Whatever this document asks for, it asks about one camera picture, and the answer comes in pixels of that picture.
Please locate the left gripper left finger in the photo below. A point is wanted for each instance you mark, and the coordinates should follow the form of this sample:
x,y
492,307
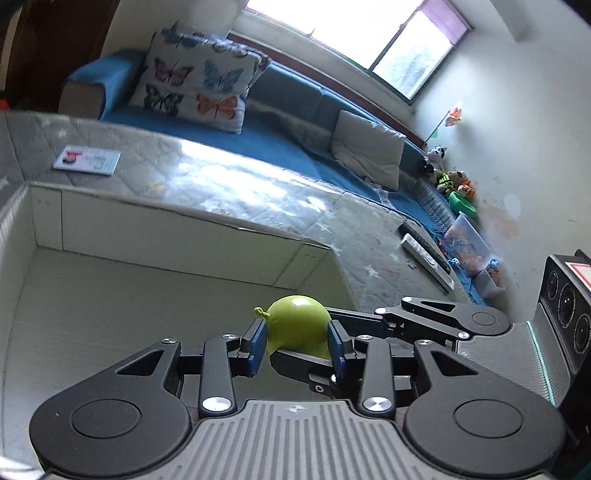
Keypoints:
x,y
223,358

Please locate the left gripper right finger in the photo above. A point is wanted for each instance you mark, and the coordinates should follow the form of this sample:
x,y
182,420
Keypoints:
x,y
363,368

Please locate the green round toy figure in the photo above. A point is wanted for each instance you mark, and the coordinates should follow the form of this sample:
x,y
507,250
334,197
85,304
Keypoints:
x,y
296,323

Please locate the clear plastic toy bin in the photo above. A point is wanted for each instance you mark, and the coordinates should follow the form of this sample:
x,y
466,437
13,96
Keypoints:
x,y
475,256

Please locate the white remote control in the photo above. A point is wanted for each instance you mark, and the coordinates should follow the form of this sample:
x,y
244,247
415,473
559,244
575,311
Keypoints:
x,y
410,244

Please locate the grey cardboard box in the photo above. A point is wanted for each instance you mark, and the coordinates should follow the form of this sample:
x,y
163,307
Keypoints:
x,y
89,278

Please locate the black remote control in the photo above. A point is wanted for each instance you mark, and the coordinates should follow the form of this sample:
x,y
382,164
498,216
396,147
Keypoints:
x,y
409,227

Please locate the green bowl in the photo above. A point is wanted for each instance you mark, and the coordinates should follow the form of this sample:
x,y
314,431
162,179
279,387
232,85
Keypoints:
x,y
460,204

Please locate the stuffed toys pile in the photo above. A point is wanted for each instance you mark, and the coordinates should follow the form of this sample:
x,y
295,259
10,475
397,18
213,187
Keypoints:
x,y
447,182

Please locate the quilted grey table cover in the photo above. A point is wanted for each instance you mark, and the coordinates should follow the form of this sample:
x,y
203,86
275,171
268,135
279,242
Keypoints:
x,y
154,167

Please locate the white cushion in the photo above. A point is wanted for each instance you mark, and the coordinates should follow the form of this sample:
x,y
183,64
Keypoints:
x,y
371,150

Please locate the colourful pinwheel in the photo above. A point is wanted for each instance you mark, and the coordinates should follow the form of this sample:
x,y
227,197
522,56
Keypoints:
x,y
450,119

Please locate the id card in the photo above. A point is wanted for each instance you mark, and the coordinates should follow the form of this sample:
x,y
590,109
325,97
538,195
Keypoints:
x,y
83,159

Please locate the blue sofa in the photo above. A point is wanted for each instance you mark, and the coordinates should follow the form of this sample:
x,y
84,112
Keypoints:
x,y
288,124

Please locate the butterfly print pillow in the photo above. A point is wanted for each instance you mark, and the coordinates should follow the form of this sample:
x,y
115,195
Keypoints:
x,y
205,80

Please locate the window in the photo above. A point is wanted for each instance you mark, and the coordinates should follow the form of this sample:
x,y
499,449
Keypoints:
x,y
398,44

